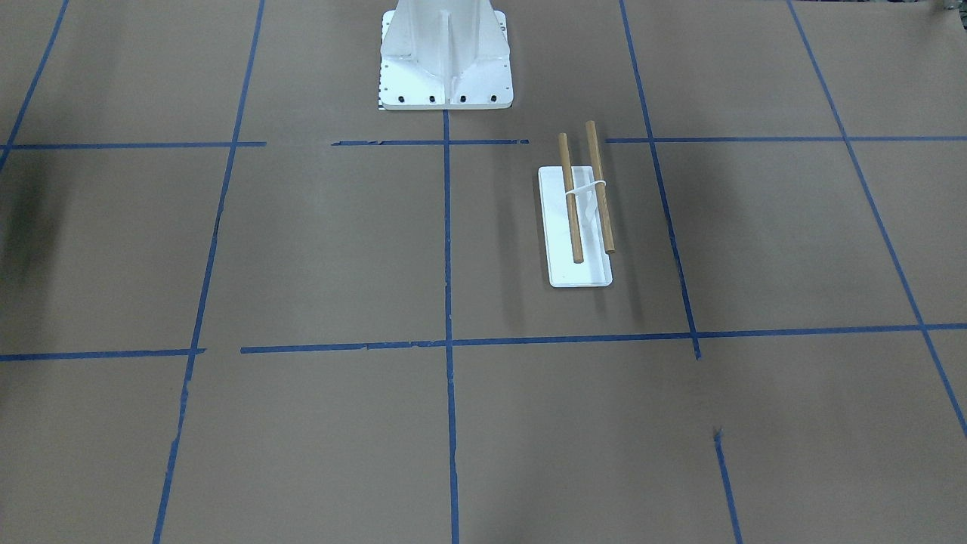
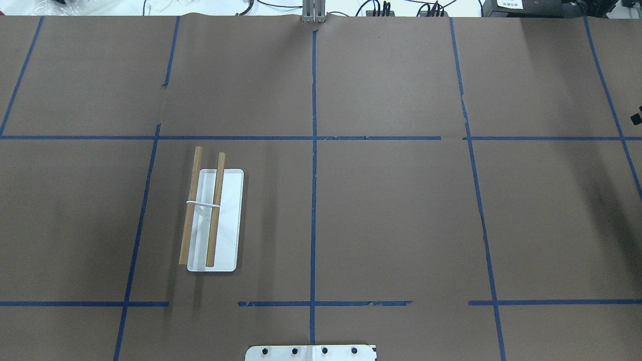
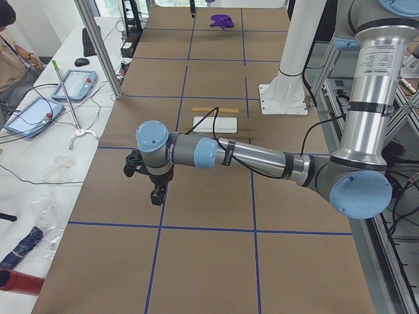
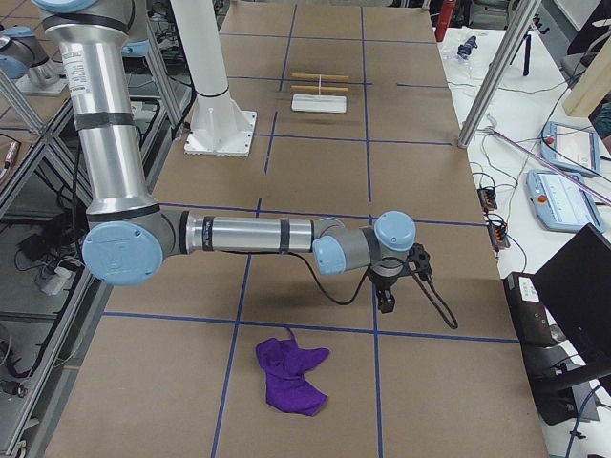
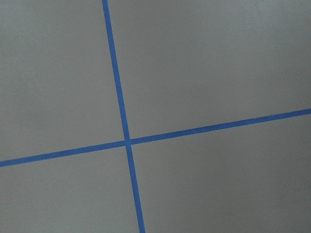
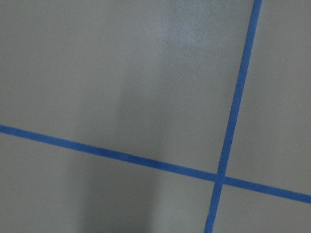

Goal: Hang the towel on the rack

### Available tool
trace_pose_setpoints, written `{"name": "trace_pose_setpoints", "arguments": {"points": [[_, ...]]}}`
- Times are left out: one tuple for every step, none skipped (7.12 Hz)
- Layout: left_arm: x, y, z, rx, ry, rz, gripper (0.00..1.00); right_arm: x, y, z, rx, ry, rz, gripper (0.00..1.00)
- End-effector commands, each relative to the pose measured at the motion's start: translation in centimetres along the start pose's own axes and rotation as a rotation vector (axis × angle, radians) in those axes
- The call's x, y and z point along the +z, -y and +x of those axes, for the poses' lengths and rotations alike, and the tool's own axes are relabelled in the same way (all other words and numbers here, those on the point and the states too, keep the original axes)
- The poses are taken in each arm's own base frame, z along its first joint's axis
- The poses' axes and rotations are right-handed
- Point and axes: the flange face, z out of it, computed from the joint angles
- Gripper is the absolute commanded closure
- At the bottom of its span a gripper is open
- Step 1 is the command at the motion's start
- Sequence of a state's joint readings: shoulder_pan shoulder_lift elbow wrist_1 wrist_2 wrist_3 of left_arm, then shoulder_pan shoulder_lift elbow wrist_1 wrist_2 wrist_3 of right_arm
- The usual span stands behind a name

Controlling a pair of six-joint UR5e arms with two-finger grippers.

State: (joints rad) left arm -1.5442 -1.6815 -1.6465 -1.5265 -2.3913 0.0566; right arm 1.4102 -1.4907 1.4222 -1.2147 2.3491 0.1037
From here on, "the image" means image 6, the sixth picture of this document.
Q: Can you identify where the blue tape line lengthwise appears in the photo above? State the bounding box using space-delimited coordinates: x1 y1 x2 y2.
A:
204 0 262 233

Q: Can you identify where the brown paper table cover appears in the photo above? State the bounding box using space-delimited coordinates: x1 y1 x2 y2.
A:
0 0 311 233

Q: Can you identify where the blue tape line crosswise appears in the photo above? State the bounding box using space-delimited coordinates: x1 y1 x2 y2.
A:
0 125 311 204

